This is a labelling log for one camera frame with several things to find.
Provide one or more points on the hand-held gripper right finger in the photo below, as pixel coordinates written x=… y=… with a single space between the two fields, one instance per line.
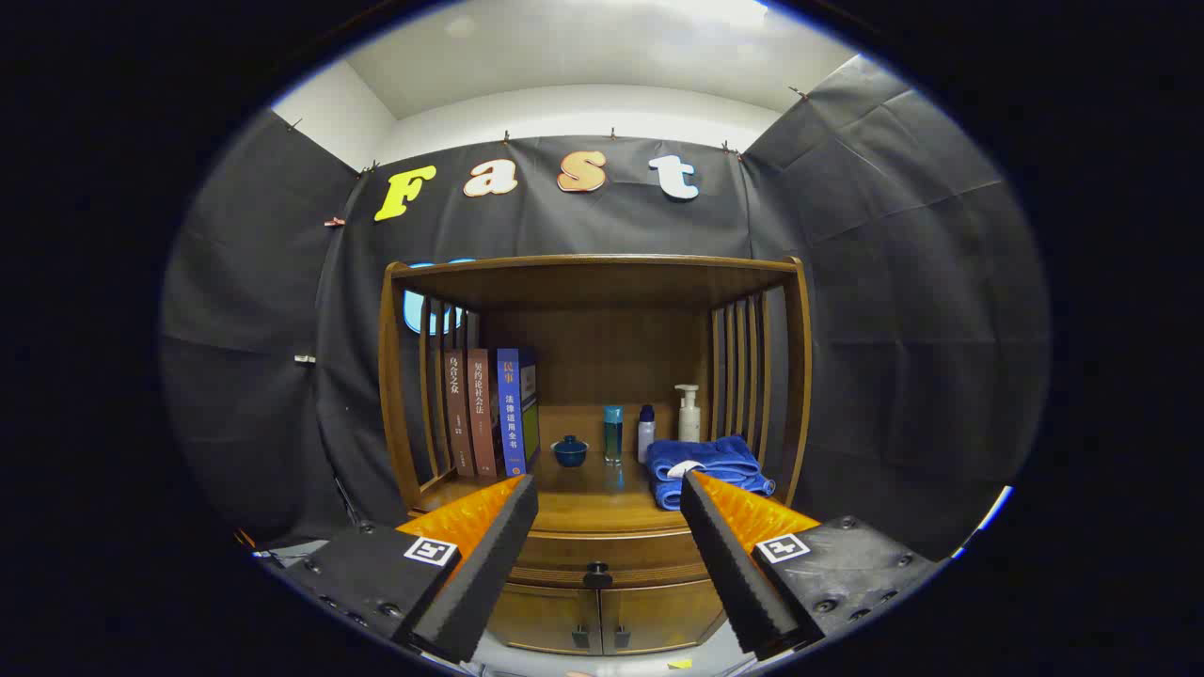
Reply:
x=734 y=574

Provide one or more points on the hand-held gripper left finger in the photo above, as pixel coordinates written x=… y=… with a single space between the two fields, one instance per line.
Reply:
x=489 y=574

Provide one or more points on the wooden drawer with black knob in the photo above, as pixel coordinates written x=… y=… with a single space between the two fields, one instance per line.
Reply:
x=640 y=555

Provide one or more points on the wooden cabinet door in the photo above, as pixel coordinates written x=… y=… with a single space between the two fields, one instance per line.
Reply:
x=541 y=616
x=663 y=611

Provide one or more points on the wooden countertop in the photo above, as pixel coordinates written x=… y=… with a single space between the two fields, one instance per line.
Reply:
x=593 y=498

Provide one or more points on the wooden cabinet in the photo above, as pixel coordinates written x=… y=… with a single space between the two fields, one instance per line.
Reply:
x=602 y=348

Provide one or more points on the blue folded towel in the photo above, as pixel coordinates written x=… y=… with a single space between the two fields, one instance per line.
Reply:
x=715 y=461

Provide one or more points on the blue lidded teacup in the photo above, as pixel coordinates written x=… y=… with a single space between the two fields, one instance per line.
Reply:
x=569 y=454

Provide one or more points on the white pump bottle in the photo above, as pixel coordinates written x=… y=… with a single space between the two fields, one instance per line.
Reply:
x=689 y=423

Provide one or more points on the reddish brown book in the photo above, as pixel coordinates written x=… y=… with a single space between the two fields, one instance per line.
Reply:
x=483 y=414

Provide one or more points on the thick blue book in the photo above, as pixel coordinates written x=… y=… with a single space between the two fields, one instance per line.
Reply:
x=510 y=414

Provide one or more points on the white bottle with blue cap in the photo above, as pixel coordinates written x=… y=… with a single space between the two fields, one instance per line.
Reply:
x=645 y=437

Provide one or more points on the dark brown book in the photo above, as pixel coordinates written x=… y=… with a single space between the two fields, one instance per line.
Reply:
x=458 y=414

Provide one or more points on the tall blue glass bottle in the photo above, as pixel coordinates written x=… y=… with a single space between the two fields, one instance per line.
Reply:
x=612 y=432

